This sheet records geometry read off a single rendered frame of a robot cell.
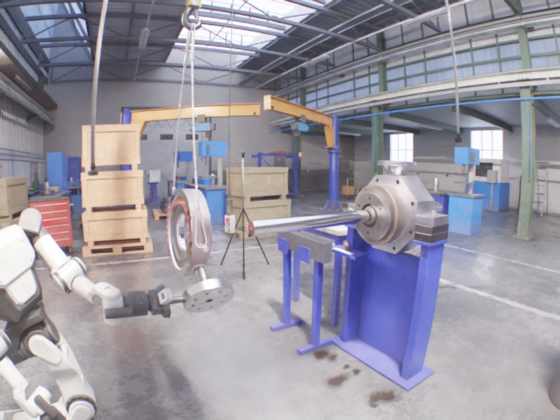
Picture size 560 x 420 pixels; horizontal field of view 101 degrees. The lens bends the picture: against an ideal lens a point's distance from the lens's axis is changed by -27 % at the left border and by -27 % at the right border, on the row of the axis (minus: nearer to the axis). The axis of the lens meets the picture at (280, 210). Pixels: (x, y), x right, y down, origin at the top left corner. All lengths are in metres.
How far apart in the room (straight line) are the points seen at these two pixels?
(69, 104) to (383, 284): 14.16
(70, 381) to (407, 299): 1.96
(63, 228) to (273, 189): 3.96
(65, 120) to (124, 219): 10.05
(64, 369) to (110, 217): 4.14
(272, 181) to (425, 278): 4.73
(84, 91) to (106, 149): 9.80
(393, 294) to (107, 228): 4.39
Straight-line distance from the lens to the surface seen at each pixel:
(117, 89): 14.91
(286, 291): 2.64
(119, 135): 5.36
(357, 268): 2.37
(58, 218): 5.54
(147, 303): 1.11
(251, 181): 5.96
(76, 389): 1.47
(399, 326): 2.30
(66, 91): 15.13
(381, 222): 1.85
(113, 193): 5.32
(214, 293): 1.16
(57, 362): 1.36
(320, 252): 2.13
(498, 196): 12.38
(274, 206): 6.25
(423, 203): 1.93
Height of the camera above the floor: 1.37
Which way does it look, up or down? 8 degrees down
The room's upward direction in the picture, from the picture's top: straight up
